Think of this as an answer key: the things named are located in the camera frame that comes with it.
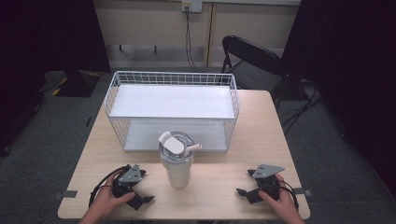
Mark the person's right hand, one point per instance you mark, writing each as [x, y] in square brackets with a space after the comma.
[280, 203]

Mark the person's left hand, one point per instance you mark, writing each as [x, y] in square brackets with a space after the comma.
[106, 199]

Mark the black folding chair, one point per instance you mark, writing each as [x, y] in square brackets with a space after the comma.
[249, 56]

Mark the black curtain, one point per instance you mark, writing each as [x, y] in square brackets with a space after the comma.
[43, 46]
[351, 62]

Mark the black stand base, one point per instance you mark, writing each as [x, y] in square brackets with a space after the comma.
[76, 84]

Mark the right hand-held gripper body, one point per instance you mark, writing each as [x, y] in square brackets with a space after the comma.
[267, 180]

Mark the white wall socket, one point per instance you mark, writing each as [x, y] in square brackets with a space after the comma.
[192, 6]

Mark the grey tape strip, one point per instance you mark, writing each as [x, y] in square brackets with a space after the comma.
[66, 194]
[306, 192]

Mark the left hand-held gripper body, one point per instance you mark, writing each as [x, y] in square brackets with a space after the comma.
[129, 176]

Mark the white cup with straw lid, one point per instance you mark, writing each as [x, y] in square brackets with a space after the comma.
[176, 161]

